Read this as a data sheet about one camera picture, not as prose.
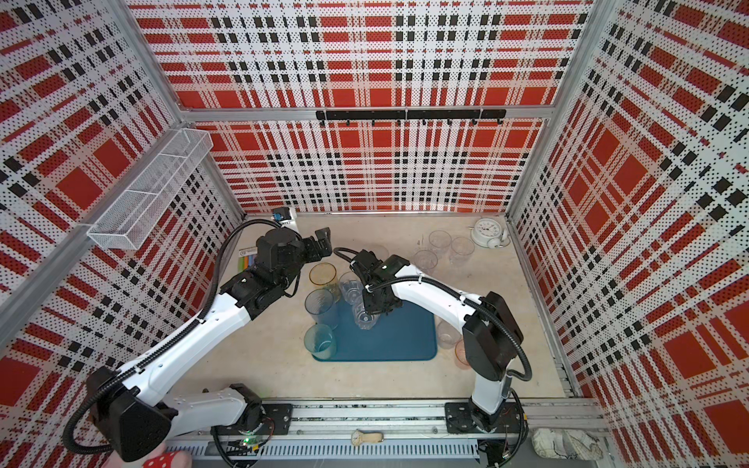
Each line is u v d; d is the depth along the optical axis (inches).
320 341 33.4
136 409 14.9
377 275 23.3
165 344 17.0
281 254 21.3
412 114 34.8
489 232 43.3
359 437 27.5
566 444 26.6
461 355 31.9
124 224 26.8
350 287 37.7
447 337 34.6
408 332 35.6
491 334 17.8
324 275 34.0
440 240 40.2
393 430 28.8
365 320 33.9
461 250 42.2
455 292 19.5
